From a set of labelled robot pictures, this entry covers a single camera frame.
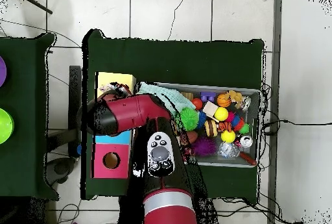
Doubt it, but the black floor cable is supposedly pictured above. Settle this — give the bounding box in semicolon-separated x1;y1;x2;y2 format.
261;119;332;135

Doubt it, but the small orange basketball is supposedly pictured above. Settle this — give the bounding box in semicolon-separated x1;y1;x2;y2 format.
217;93;231;108

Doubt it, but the green round disc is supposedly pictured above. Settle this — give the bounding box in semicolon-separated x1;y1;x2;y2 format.
0;107;15;145

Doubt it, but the dark green table cloth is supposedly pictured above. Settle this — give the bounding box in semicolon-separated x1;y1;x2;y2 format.
81;28;266;201
0;32;59;200

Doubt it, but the wooden box with three holes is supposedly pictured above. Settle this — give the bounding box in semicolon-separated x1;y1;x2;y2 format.
90;71;137;179

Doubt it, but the grey round base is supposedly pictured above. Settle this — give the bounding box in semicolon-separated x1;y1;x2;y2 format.
45;156;76;186

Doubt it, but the shallow metal mesh bin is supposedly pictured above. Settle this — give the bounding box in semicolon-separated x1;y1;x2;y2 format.
134;82;262;168

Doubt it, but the large green spiky ball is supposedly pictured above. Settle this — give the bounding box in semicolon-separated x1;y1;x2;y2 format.
177;107;200;131

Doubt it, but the dark rod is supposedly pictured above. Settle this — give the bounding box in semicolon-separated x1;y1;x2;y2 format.
15;0;53;15

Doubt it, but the wooden cube block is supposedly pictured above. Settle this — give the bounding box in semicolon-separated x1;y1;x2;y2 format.
202;101;219;121

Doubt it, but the purple rubber toy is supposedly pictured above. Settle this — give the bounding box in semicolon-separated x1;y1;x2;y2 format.
192;136;217;156

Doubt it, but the purple round disc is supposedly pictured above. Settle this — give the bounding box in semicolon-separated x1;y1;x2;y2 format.
0;55;8;88

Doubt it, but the light blue waffle cloth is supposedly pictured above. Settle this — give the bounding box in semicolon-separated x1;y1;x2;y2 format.
136;82;196;117

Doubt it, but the yellow ball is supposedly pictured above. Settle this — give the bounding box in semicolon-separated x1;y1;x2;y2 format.
214;106;229;121

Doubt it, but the orange plush toy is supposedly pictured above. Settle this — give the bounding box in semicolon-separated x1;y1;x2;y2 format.
225;90;244;103

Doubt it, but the red orange rubber ball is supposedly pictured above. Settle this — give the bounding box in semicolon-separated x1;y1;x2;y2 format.
191;98;204;110

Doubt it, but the wooden toy burger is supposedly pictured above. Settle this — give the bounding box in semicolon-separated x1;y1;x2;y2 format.
204;119;218;138

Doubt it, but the black post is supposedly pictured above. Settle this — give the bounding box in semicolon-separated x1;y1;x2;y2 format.
68;65;83;157

